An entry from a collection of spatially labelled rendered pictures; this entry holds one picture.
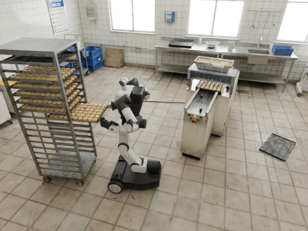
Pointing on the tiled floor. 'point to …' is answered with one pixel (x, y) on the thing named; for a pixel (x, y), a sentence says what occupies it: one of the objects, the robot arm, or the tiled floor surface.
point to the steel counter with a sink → (246, 48)
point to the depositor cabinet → (221, 117)
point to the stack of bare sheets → (277, 146)
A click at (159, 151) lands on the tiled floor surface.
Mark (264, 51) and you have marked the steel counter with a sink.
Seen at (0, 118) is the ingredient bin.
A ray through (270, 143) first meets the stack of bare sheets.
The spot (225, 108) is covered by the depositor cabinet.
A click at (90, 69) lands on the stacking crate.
